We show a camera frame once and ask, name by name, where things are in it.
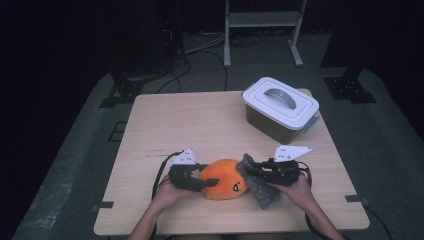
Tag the brown transparent storage box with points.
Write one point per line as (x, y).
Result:
(270, 128)

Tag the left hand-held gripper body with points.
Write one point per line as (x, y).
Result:
(181, 178)

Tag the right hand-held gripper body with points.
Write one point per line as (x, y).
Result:
(281, 173)

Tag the person's left hand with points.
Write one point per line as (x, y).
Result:
(168, 196)

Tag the white metal stand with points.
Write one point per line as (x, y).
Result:
(263, 19)

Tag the grey cloth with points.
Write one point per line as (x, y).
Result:
(263, 195)

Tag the black stand with base plate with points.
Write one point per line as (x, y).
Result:
(348, 90)
(123, 91)

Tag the person's right hand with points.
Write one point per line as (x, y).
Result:
(300, 195)

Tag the orange plush toy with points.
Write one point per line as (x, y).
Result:
(221, 181)

